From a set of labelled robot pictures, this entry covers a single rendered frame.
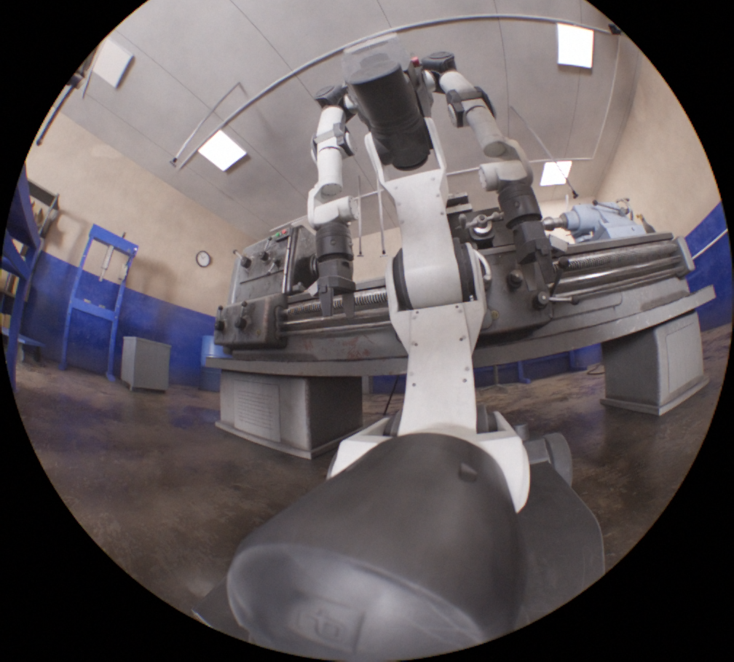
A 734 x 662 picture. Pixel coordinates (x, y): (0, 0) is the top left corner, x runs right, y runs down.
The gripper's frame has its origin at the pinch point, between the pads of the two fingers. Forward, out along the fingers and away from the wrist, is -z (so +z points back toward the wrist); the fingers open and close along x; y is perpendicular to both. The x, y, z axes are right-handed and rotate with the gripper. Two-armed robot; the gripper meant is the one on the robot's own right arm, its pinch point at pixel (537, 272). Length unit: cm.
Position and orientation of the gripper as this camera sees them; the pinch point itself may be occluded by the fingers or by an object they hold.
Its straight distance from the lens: 51.5
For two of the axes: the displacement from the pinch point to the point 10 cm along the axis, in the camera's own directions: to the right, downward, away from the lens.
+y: -9.2, 1.5, 3.5
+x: 3.7, 1.0, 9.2
